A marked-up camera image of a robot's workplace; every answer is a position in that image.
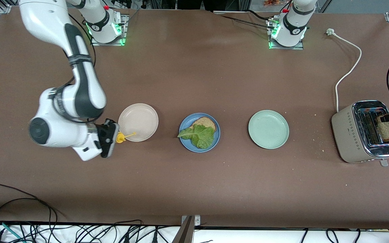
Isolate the white toaster power cord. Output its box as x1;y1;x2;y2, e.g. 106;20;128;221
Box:
326;28;362;112

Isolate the blue round plate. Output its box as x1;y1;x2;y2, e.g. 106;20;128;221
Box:
179;113;221;153

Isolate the black arm base cable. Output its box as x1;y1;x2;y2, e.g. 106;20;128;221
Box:
220;9;278;29

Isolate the beige round plate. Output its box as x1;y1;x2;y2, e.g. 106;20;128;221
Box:
118;103;159;142

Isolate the toasted brown bread slice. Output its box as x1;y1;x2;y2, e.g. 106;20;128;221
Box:
192;117;217;133
375;115;389;142

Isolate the beige chrome toaster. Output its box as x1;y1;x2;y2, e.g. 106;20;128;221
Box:
331;100;389;167

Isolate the green lettuce leaf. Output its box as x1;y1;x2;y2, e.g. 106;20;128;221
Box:
178;124;215;150

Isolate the short black cable loop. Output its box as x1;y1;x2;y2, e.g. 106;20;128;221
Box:
0;198;53;225

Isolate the pale green round plate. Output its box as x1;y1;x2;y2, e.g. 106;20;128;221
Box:
248;110;290;150

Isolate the long black cable loop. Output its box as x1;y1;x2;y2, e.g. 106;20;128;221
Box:
0;184;58;225

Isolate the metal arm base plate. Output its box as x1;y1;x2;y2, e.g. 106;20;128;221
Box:
267;19;305;50
90;13;128;46

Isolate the metal table edge bracket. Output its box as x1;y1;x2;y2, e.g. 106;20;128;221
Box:
181;215;201;243

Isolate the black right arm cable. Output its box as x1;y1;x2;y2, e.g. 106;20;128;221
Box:
67;13;97;68

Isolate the teal cable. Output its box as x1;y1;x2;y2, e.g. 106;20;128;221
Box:
0;220;24;243

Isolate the yellow squeeze bottle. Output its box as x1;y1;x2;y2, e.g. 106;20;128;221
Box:
115;132;136;144

